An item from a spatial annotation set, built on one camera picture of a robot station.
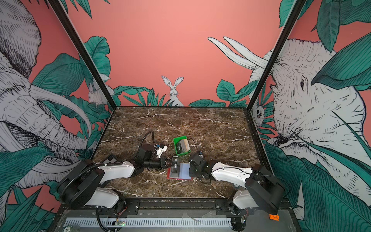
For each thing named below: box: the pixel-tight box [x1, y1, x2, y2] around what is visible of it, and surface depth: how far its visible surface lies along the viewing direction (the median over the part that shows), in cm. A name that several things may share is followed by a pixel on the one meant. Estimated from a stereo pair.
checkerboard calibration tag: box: [103, 154, 119, 164], surface depth 90 cm
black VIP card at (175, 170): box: [170, 157, 181, 178], surface depth 85 cm
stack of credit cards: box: [179, 138, 191, 153], surface depth 95 cm
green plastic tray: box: [172, 135, 192, 156], surface depth 97 cm
